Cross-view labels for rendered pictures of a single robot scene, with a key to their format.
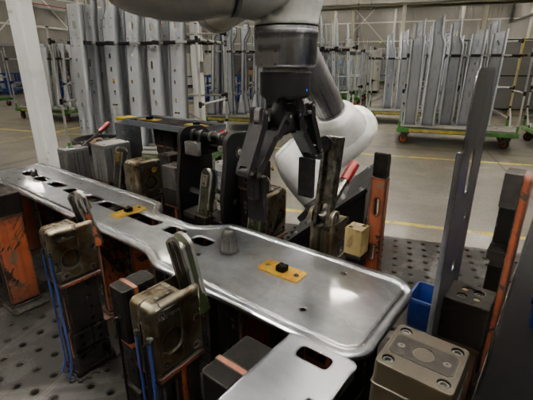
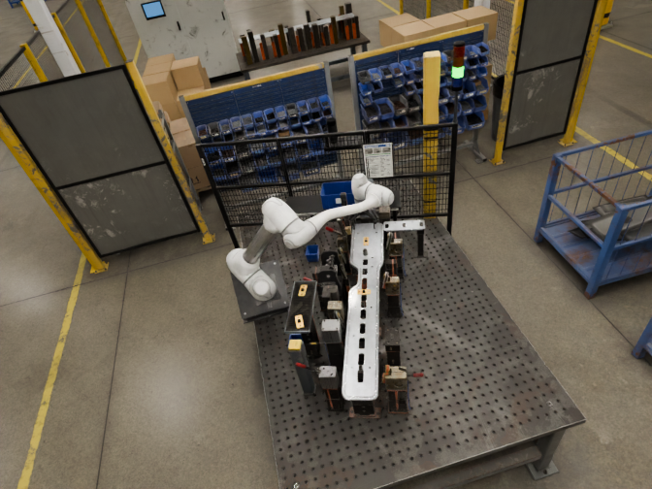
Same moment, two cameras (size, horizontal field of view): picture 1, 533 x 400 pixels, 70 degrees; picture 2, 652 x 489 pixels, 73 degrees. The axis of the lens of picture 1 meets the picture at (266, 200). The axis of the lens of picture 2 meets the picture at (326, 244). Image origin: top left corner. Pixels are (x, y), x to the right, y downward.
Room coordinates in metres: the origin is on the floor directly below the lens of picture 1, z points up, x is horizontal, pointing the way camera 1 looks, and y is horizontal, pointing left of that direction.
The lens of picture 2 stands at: (1.80, 1.90, 3.06)
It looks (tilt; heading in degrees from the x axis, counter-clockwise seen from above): 42 degrees down; 245
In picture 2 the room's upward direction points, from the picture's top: 11 degrees counter-clockwise
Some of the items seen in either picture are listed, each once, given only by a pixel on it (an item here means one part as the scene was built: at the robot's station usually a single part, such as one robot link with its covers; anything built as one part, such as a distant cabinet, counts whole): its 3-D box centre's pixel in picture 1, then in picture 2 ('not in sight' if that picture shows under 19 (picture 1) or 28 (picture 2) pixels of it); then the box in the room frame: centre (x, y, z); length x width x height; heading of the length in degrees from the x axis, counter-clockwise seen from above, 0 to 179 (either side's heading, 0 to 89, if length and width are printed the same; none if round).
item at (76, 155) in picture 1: (81, 194); (332, 389); (1.37, 0.70, 0.88); 0.11 x 0.10 x 0.36; 142
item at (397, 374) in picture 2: not in sight; (397, 389); (1.09, 0.92, 0.88); 0.15 x 0.11 x 0.36; 142
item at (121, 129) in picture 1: (134, 178); (303, 369); (1.44, 0.52, 0.92); 0.08 x 0.08 x 0.44; 52
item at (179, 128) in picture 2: not in sight; (176, 144); (1.04, -3.61, 0.52); 1.21 x 0.81 x 1.05; 75
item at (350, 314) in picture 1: (120, 213); (365, 295); (0.89, 0.36, 1.00); 1.38 x 0.22 x 0.02; 52
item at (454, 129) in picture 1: (458, 92); not in sight; (7.02, -3.40, 0.88); 1.91 x 1.00 x 1.76; 68
